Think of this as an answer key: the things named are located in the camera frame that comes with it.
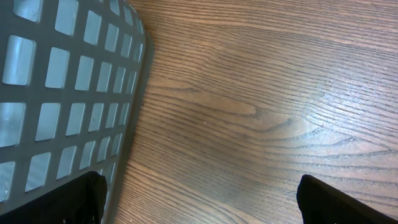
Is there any dark grey plastic mesh basket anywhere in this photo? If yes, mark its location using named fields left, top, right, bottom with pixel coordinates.
left=1, top=0, right=154, bottom=223

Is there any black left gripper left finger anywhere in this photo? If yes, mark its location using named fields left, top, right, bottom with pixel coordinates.
left=1, top=171, right=108, bottom=224

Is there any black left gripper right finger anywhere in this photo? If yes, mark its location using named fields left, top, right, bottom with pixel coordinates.
left=296, top=174, right=397, bottom=224

